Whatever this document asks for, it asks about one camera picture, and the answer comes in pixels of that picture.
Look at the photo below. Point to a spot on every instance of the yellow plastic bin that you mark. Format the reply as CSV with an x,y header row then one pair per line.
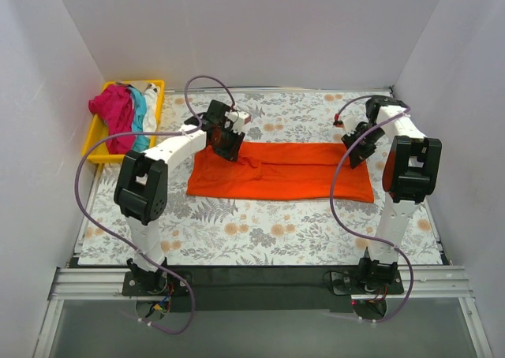
x,y
95,144

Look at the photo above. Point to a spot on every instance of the floral patterned table mat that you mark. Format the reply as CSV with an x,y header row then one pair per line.
x,y
208,231

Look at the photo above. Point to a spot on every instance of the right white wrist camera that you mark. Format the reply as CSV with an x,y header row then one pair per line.
x,y
347,123

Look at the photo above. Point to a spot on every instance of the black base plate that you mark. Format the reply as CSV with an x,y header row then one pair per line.
x,y
260,299

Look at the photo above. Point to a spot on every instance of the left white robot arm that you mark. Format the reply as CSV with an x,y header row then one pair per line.
x,y
142,188

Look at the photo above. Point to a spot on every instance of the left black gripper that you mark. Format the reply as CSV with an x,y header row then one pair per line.
x,y
228,143

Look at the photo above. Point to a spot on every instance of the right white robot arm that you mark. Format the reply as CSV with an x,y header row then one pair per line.
x,y
409,175

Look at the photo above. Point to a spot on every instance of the aluminium mounting rail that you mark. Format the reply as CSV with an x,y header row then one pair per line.
x,y
94,283

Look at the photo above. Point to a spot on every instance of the white t shirt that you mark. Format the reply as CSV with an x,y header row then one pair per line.
x,y
151,97

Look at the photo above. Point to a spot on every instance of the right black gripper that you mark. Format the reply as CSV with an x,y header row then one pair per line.
x,y
360,145

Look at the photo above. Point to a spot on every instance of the orange t shirt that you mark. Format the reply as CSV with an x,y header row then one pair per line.
x,y
267,171

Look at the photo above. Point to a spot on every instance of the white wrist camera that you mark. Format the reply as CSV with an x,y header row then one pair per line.
x,y
236,120
347,123

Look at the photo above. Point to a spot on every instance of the teal t shirt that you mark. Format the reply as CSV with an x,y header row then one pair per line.
x,y
141,142

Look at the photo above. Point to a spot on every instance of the magenta t shirt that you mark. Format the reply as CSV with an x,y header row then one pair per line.
x,y
115,107

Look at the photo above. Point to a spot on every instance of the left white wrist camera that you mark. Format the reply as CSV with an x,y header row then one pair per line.
x,y
236,120

